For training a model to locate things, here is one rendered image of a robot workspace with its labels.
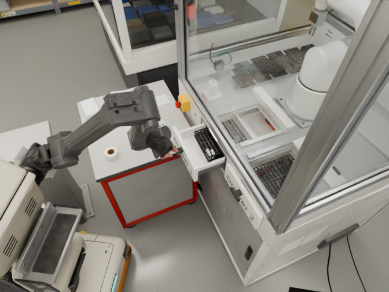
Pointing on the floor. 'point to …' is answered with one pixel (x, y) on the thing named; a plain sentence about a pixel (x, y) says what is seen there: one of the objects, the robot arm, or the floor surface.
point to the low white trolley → (142, 169)
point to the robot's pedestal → (44, 131)
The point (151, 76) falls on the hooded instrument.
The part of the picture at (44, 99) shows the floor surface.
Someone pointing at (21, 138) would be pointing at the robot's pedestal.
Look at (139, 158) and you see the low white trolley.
